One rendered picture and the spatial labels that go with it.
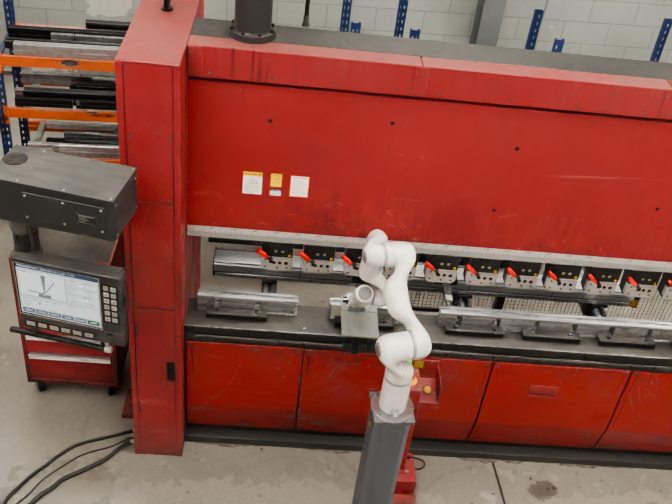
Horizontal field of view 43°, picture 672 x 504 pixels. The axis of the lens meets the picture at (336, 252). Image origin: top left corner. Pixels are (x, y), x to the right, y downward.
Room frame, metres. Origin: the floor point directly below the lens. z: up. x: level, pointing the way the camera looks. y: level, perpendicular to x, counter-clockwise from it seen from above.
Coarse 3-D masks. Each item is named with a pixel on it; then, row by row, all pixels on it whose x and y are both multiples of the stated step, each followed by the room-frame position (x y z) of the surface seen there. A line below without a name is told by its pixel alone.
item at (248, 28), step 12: (240, 0) 3.29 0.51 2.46; (252, 0) 3.28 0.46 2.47; (264, 0) 3.29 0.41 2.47; (240, 12) 3.29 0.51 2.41; (252, 12) 3.28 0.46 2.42; (264, 12) 3.30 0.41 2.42; (240, 24) 3.29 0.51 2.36; (252, 24) 3.28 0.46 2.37; (264, 24) 3.30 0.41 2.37; (240, 36) 3.26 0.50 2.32; (252, 36) 3.26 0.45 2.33; (264, 36) 3.28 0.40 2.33
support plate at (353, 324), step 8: (344, 304) 3.25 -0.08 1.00; (344, 312) 3.19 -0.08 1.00; (352, 312) 3.20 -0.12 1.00; (360, 312) 3.20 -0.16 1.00; (376, 312) 3.22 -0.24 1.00; (344, 320) 3.13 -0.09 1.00; (352, 320) 3.14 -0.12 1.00; (360, 320) 3.14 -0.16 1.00; (368, 320) 3.15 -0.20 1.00; (376, 320) 3.16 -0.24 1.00; (344, 328) 3.07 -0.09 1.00; (352, 328) 3.08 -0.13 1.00; (360, 328) 3.09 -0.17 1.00; (368, 328) 3.09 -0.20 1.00; (376, 328) 3.10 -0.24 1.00; (344, 336) 3.02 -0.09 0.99; (352, 336) 3.03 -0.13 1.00; (360, 336) 3.03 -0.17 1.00; (368, 336) 3.04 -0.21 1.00; (376, 336) 3.05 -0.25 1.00
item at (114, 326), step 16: (16, 256) 2.57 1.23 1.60; (32, 256) 2.58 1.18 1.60; (48, 256) 2.62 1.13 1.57; (64, 256) 2.64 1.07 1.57; (64, 272) 2.54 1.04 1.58; (80, 272) 2.53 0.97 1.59; (96, 272) 2.54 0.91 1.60; (112, 272) 2.55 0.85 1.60; (16, 288) 2.56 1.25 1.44; (112, 288) 2.51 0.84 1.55; (112, 304) 2.51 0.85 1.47; (32, 320) 2.55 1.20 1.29; (48, 320) 2.54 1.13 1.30; (64, 320) 2.54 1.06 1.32; (112, 320) 2.51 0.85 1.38; (80, 336) 2.53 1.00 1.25; (96, 336) 2.52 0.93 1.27; (112, 336) 2.51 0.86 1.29
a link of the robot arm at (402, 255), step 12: (396, 252) 2.86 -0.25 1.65; (408, 252) 2.87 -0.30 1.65; (396, 264) 2.85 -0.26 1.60; (408, 264) 2.83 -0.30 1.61; (396, 276) 2.79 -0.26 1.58; (384, 288) 2.77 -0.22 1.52; (396, 288) 2.74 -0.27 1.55; (396, 300) 2.71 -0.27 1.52; (408, 300) 2.73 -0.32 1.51; (396, 312) 2.68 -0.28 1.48; (408, 312) 2.68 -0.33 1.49; (408, 324) 2.66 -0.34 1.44; (420, 324) 2.66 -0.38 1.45; (420, 336) 2.61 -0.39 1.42; (420, 348) 2.58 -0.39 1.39
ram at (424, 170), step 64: (192, 128) 3.19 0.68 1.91; (256, 128) 3.22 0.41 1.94; (320, 128) 3.24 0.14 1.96; (384, 128) 3.27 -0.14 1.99; (448, 128) 3.29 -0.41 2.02; (512, 128) 3.32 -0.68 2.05; (576, 128) 3.35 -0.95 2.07; (640, 128) 3.37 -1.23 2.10; (192, 192) 3.19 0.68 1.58; (320, 192) 3.25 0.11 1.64; (384, 192) 3.27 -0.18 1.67; (448, 192) 3.30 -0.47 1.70; (512, 192) 3.33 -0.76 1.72; (576, 192) 3.35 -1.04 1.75; (640, 192) 3.38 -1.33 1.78; (512, 256) 3.34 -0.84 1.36; (640, 256) 3.39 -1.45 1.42
